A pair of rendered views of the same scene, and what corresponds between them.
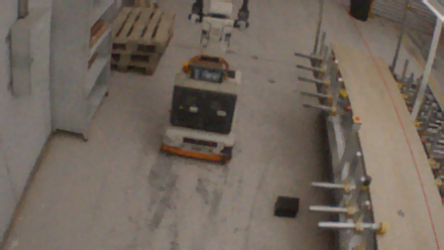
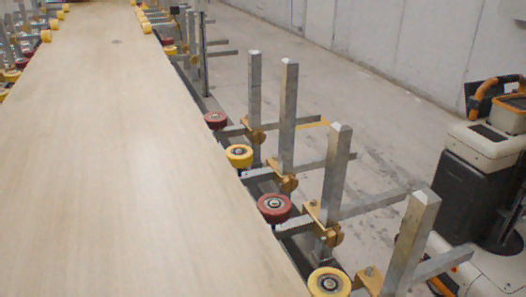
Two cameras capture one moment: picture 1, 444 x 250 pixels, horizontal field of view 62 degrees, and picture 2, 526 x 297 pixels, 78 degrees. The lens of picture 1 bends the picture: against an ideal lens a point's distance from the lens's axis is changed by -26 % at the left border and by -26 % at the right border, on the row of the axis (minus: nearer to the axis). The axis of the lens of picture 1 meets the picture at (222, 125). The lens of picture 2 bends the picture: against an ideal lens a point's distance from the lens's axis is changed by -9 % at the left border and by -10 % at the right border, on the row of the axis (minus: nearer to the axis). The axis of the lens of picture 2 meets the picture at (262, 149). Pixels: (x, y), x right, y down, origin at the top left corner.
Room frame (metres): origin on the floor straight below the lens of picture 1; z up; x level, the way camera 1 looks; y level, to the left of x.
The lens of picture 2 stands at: (4.46, -1.28, 1.43)
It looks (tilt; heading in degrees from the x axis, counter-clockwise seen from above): 31 degrees down; 159
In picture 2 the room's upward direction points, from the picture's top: 1 degrees clockwise
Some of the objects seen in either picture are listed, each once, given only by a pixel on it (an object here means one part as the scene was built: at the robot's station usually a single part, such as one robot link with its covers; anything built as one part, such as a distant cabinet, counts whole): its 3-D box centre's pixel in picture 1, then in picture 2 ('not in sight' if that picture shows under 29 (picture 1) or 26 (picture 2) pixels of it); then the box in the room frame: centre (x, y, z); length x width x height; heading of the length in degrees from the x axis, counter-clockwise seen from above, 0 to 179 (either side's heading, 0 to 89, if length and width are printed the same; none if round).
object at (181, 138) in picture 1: (199, 142); not in sight; (3.46, 0.16, 0.23); 0.41 x 0.02 x 0.08; 91
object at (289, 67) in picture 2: (331, 83); (286, 140); (3.66, -0.89, 0.94); 0.04 x 0.04 x 0.48; 1
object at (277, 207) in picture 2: not in sight; (273, 220); (3.88, -1.02, 0.85); 0.08 x 0.08 x 0.11
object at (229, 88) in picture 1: (205, 91); (500, 172); (3.70, 0.19, 0.59); 0.55 x 0.34 x 0.83; 91
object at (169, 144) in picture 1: (200, 126); (484, 252); (3.79, 0.19, 0.16); 0.67 x 0.64 x 0.25; 1
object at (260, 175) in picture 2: (322, 96); (298, 167); (3.62, -0.83, 0.80); 0.43 x 0.03 x 0.04; 91
